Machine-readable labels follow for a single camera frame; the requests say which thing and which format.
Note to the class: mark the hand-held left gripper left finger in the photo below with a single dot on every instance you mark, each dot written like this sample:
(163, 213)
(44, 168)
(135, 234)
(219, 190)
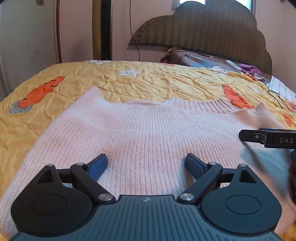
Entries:
(98, 166)

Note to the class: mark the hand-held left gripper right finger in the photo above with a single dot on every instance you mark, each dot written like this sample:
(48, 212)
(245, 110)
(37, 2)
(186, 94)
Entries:
(195, 165)

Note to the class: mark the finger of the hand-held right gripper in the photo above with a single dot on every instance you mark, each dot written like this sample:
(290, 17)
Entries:
(252, 138)

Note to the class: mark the pink knit sweater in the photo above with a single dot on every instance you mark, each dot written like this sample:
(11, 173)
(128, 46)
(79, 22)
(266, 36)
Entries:
(150, 139)

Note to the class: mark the light pink cloth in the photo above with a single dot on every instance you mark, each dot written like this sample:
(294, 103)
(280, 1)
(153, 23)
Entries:
(292, 105)

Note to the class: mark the white printed cloth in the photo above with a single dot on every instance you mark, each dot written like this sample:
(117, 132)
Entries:
(282, 89)

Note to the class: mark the purple cloth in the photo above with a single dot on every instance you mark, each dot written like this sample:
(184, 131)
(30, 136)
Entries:
(249, 69)

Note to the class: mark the white remote control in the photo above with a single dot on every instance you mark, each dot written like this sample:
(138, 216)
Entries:
(233, 65)

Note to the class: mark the yellow printed blanket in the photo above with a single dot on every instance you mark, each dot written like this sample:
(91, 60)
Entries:
(69, 92)

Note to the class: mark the grey quilted pillow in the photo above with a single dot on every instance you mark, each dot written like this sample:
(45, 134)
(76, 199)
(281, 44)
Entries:
(198, 60)

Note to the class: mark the grey upholstered headboard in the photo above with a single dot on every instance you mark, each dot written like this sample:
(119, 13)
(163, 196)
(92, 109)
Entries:
(208, 30)

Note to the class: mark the gold black tower fan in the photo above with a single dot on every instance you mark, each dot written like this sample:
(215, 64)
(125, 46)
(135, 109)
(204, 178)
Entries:
(103, 27)

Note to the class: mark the white floral wardrobe door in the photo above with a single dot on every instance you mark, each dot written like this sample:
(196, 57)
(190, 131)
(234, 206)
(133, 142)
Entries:
(27, 41)

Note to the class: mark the window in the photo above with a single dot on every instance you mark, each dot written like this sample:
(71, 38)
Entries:
(185, 3)

